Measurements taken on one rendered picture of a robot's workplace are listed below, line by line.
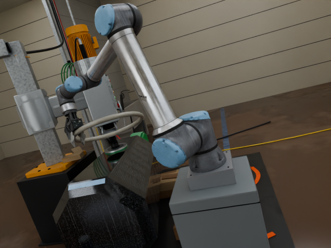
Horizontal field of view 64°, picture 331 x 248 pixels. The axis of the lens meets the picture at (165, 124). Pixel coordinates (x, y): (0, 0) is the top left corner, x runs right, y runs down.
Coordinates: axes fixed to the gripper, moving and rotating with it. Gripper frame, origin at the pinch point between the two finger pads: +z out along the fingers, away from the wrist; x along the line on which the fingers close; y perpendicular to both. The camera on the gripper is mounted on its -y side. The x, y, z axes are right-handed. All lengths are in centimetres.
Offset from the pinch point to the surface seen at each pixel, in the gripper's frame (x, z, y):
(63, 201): 1, 28, -61
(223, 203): 26, 55, 68
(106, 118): 11.4, -6.7, 21.1
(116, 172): 37, 20, -35
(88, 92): 38, -51, -40
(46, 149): 21, -31, -131
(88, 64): 40, -69, -27
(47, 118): 24, -57, -111
